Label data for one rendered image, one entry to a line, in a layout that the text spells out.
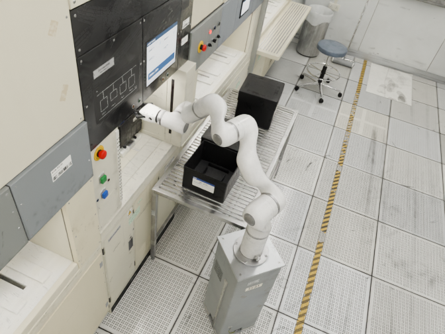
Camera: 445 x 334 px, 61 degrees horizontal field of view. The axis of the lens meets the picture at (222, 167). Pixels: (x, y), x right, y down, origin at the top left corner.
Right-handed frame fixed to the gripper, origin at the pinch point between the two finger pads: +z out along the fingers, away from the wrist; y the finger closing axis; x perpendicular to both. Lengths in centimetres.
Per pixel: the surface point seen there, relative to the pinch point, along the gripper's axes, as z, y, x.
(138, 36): -18, -22, 54
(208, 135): -29, 39, -34
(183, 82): -18.9, 17.3, 13.7
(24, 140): -21, -85, 46
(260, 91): -45, 88, -18
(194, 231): -35, 25, -120
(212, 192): -53, -1, -38
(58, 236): -12, -76, -18
